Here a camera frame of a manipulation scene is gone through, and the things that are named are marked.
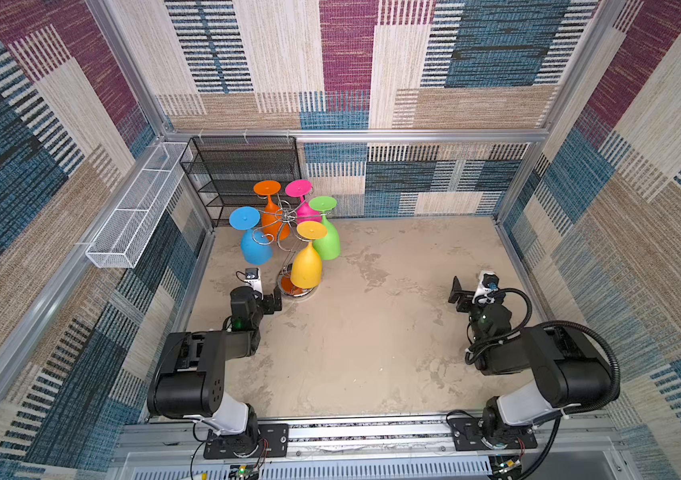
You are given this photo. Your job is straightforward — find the yellow plastic wine glass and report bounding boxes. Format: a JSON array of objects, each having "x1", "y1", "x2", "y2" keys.
[{"x1": 290, "y1": 221, "x2": 326, "y2": 289}]

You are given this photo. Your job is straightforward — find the blue plastic wine glass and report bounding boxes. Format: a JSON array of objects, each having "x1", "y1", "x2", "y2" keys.
[{"x1": 230, "y1": 206, "x2": 272, "y2": 266}]

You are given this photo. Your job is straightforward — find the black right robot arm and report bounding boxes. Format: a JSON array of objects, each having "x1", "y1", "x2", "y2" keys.
[{"x1": 446, "y1": 272, "x2": 621, "y2": 451}]

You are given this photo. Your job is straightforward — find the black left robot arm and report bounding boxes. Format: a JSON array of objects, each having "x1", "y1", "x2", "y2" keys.
[{"x1": 146, "y1": 286, "x2": 288, "y2": 460}]

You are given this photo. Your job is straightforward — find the orange plastic wine glass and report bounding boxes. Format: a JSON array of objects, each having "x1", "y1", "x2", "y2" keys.
[{"x1": 254, "y1": 180, "x2": 290, "y2": 242}]

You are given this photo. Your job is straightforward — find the green plastic wine glass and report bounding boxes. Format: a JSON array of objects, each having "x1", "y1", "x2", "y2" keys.
[{"x1": 308, "y1": 196, "x2": 342, "y2": 261}]

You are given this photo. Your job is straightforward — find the pink plastic wine glass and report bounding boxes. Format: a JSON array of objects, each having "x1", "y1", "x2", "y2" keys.
[{"x1": 286, "y1": 179, "x2": 322, "y2": 224}]

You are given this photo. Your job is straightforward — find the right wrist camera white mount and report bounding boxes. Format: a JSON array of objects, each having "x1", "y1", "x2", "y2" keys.
[{"x1": 474, "y1": 270, "x2": 500, "y2": 304}]

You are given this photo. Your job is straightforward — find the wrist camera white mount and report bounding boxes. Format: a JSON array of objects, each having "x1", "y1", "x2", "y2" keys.
[
  {"x1": 474, "y1": 270, "x2": 500, "y2": 304},
  {"x1": 244, "y1": 267, "x2": 264, "y2": 295}
]

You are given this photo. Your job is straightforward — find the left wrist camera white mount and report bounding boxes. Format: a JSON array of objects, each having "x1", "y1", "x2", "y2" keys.
[{"x1": 244, "y1": 267, "x2": 264, "y2": 295}]

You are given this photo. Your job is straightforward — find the chrome wire wine glass rack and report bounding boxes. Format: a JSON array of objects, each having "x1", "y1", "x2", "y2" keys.
[{"x1": 250, "y1": 194, "x2": 318, "y2": 299}]

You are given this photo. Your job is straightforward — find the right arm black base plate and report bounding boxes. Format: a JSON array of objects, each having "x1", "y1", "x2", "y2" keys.
[{"x1": 446, "y1": 411, "x2": 539, "y2": 452}]

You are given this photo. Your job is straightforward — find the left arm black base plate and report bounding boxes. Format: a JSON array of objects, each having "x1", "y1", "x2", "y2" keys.
[{"x1": 202, "y1": 423, "x2": 290, "y2": 460}]

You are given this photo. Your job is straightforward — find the black wire shelf rack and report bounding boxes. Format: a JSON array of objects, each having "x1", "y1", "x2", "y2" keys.
[{"x1": 180, "y1": 136, "x2": 302, "y2": 226}]

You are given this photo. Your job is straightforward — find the white wire mesh basket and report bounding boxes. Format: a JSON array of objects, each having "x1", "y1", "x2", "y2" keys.
[{"x1": 86, "y1": 142, "x2": 186, "y2": 269}]

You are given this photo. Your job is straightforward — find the aluminium front rail frame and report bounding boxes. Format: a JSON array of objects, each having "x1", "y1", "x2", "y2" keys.
[{"x1": 106, "y1": 412, "x2": 642, "y2": 479}]

